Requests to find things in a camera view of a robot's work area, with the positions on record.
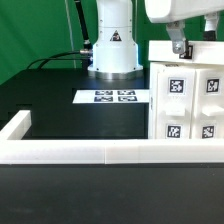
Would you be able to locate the white cabinet door panel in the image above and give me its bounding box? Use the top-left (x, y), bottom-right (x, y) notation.
top-left (191, 67), bottom-right (224, 139)

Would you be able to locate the white U-shaped fence frame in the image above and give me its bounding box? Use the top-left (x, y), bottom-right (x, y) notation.
top-left (0, 110), bottom-right (224, 164)

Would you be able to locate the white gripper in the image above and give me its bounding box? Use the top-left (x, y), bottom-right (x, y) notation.
top-left (144, 0), bottom-right (224, 54)

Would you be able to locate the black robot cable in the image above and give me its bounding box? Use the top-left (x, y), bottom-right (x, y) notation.
top-left (27, 0), bottom-right (93, 70)

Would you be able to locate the white cabinet top box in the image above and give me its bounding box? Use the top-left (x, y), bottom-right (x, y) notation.
top-left (148, 41), bottom-right (224, 65)

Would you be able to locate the white marker base plate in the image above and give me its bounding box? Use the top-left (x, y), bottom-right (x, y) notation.
top-left (73, 89), bottom-right (150, 104)

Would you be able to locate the white cabinet body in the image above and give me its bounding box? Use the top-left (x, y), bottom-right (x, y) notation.
top-left (148, 62), bottom-right (224, 139)

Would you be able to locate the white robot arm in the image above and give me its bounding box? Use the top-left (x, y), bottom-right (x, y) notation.
top-left (88, 0), bottom-right (224, 80)

